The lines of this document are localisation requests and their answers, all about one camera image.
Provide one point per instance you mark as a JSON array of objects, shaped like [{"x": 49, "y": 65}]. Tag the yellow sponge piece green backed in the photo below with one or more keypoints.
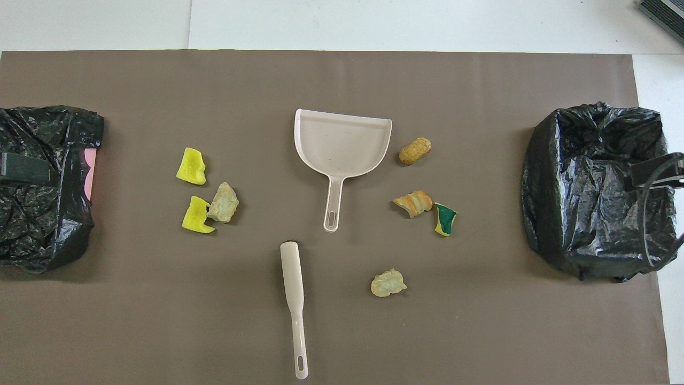
[{"x": 195, "y": 216}]

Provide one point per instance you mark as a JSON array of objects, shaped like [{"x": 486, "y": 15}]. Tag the tan sponge lump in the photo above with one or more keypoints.
[{"x": 223, "y": 203}]

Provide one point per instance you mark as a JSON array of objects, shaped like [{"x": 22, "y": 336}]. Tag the small green yellow sponge wedge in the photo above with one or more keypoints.
[{"x": 445, "y": 219}]

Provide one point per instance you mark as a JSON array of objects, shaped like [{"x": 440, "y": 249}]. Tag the brown oval bread-like sponge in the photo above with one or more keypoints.
[{"x": 414, "y": 151}]

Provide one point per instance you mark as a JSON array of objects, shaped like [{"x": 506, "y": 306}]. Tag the orange striped sponge scrap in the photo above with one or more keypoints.
[{"x": 414, "y": 203}]

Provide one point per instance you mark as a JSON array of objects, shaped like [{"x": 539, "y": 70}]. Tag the pale yellow sponge lump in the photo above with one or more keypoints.
[{"x": 388, "y": 283}]

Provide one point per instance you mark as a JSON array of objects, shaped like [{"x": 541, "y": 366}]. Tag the beige hand brush black bristles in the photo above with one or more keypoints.
[{"x": 293, "y": 278}]

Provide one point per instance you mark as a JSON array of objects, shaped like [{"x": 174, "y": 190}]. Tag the beige plastic dustpan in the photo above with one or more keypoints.
[{"x": 342, "y": 144}]

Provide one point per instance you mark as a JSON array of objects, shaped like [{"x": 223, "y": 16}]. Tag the black plastic trash bag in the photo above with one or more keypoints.
[
  {"x": 582, "y": 214},
  {"x": 32, "y": 230}
]

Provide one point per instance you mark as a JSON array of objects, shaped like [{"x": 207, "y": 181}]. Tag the pink plastic bin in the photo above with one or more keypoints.
[{"x": 91, "y": 171}]

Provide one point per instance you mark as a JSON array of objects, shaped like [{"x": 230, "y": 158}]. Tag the grey ribbed device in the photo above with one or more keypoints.
[{"x": 665, "y": 13}]

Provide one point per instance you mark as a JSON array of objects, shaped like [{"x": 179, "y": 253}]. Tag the brown table mat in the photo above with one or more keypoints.
[{"x": 342, "y": 80}]

